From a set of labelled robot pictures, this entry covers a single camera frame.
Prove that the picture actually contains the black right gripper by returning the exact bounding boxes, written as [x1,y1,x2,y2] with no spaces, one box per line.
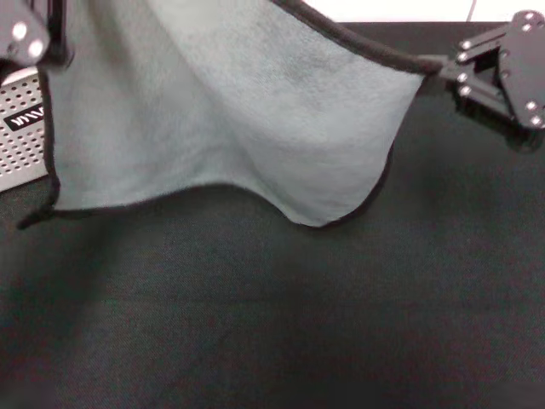
[433,9,545,151]

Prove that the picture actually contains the grey perforated storage box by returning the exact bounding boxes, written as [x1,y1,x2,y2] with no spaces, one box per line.
[0,69,50,193]

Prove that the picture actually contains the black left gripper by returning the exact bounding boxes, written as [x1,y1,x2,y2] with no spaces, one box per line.
[0,0,74,67]

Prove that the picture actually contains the black tablecloth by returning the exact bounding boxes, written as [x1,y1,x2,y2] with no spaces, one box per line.
[0,20,545,409]

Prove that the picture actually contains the grey towel with black edge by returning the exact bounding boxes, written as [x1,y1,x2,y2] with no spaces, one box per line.
[16,0,445,231]

